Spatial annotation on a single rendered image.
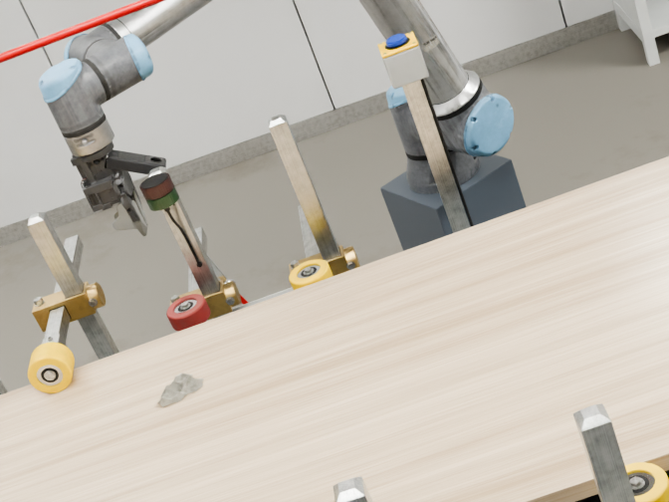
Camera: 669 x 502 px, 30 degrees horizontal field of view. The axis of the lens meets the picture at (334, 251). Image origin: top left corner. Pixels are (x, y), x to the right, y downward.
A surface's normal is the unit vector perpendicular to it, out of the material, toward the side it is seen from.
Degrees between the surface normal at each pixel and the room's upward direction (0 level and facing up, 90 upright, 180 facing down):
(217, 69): 90
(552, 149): 0
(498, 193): 90
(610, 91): 0
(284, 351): 0
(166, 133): 90
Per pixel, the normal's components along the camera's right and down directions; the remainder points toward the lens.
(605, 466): 0.09, 0.47
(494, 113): 0.61, 0.28
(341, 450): -0.33, -0.82
